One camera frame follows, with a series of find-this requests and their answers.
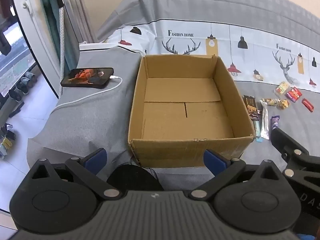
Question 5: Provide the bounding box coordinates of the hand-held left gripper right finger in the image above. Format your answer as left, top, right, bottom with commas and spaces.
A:
189, 149, 285, 201

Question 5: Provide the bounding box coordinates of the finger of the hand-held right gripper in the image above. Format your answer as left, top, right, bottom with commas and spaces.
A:
271, 128, 320, 182

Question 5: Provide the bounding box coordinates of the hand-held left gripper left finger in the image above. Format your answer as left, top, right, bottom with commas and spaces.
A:
24, 148, 123, 200

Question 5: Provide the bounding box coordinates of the silver snack bar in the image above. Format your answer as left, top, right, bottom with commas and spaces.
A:
259, 99, 270, 140

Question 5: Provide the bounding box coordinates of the brown chocolate bar packet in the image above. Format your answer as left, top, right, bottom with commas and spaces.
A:
243, 95, 258, 117

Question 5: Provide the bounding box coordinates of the yellow green snack packet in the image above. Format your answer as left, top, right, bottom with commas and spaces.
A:
275, 81, 291, 96

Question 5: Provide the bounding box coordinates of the cardboard box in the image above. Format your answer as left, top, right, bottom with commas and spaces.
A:
127, 54, 255, 168

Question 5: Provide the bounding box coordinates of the light blue snack bar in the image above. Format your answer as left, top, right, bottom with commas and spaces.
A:
253, 120, 263, 143

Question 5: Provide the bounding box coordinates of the grey bed sheet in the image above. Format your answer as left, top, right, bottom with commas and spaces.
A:
27, 45, 165, 193

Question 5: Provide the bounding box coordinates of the blue cloth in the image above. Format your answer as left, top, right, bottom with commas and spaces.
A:
297, 232, 320, 240

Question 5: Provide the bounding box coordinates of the yellow nut bar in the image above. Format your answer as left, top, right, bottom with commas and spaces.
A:
264, 98, 290, 110

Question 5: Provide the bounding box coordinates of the red purple snack packet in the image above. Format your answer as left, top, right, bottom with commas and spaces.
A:
286, 87, 303, 103

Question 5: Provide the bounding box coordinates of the black smartphone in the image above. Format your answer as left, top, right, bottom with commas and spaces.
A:
61, 67, 115, 89

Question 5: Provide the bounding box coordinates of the colourful cloth heap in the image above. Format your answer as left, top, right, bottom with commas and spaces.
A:
0, 123, 17, 159

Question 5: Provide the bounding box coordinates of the dark shoe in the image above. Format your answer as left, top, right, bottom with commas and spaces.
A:
8, 88, 23, 103

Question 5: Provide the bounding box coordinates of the teal curtain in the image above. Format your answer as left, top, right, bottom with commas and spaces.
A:
41, 0, 78, 68

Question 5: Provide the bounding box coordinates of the hanging dark garment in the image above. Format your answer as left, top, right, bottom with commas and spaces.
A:
0, 0, 13, 56

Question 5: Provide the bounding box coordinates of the grey curtain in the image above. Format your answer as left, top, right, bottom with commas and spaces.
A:
64, 0, 97, 44

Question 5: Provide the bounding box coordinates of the white charging cable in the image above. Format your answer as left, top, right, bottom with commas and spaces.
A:
53, 75, 123, 109

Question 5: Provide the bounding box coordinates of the white door frame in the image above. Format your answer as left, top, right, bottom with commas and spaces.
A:
11, 0, 66, 99

